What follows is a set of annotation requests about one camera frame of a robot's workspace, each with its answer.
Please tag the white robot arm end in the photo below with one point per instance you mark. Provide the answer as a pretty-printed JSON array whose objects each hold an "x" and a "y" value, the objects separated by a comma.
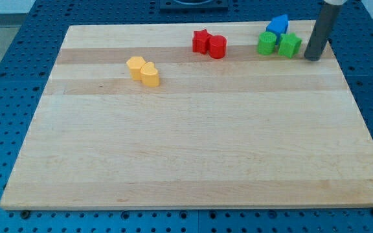
[{"x": 335, "y": 2}]

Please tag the yellow hexagon block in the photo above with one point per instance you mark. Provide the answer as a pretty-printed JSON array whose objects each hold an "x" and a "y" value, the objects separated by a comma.
[{"x": 134, "y": 64}]

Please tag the wooden board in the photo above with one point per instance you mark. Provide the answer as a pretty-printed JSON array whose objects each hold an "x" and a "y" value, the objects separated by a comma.
[{"x": 243, "y": 131}]

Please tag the yellow heart block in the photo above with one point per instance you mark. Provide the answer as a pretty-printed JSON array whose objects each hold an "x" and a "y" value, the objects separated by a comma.
[{"x": 150, "y": 75}]

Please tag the red star block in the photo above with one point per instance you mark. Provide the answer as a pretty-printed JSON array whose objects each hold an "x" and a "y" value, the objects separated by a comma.
[{"x": 200, "y": 41}]

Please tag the red cylinder block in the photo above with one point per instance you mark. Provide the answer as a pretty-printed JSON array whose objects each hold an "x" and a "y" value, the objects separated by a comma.
[{"x": 217, "y": 46}]

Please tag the green cylinder block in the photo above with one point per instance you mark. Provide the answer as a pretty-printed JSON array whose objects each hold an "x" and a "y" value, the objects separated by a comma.
[{"x": 266, "y": 43}]

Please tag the green star block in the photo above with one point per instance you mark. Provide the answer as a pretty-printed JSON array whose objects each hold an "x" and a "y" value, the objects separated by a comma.
[{"x": 289, "y": 45}]

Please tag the blue pentagon block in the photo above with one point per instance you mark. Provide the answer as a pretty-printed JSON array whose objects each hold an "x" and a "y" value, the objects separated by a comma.
[{"x": 278, "y": 26}]

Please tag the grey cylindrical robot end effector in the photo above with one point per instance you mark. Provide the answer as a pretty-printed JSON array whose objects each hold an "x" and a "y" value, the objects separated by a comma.
[{"x": 322, "y": 28}]

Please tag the dark robot base mount plate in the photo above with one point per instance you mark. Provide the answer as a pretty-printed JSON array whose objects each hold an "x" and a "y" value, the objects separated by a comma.
[{"x": 169, "y": 5}]

